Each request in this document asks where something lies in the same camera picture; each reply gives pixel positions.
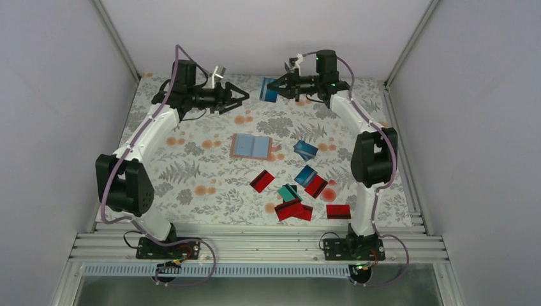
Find perforated grey cable tray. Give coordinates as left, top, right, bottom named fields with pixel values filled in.
left=82, top=263, right=350, bottom=279

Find aluminium rail frame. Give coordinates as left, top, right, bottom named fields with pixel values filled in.
left=70, top=223, right=448, bottom=264

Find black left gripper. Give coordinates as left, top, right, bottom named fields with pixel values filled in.
left=188, top=82, right=248, bottom=114

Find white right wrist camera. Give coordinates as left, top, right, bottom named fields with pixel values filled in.
left=284, top=54, right=304, bottom=73

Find teal green card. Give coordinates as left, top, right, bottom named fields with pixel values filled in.
left=278, top=184, right=302, bottom=203

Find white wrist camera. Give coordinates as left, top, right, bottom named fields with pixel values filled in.
left=211, top=65, right=226, bottom=88
left=284, top=54, right=304, bottom=73

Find red card near wallet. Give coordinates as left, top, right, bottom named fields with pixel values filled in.
left=249, top=170, right=275, bottom=193

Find tan leather card holder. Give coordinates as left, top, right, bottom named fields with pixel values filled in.
left=230, top=133, right=282, bottom=160

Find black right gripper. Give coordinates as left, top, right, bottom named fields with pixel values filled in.
left=267, top=68, right=322, bottom=102

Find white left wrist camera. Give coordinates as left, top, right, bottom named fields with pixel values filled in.
left=211, top=65, right=226, bottom=88

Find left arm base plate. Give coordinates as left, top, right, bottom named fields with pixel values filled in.
left=135, top=238, right=200, bottom=261

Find red card bottom right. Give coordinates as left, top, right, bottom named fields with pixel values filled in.
left=326, top=205, right=352, bottom=220

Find red card centre upright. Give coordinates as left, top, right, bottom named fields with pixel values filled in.
left=304, top=175, right=328, bottom=198

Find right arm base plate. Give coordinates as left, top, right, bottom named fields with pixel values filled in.
left=322, top=238, right=386, bottom=261

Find light blue card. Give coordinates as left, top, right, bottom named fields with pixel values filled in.
left=259, top=77, right=278, bottom=103

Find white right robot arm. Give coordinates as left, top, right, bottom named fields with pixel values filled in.
left=259, top=50, right=398, bottom=259

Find red card lower centre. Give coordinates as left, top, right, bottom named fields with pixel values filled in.
left=274, top=199, right=304, bottom=221

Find floral patterned table mat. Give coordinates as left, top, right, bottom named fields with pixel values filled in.
left=95, top=72, right=413, bottom=228

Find blue card middle upright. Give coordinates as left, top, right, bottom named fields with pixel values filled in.
left=294, top=165, right=318, bottom=187

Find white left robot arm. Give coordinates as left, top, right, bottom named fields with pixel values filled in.
left=95, top=60, right=249, bottom=258

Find blue card upper pile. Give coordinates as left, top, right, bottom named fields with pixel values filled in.
left=293, top=140, right=318, bottom=161

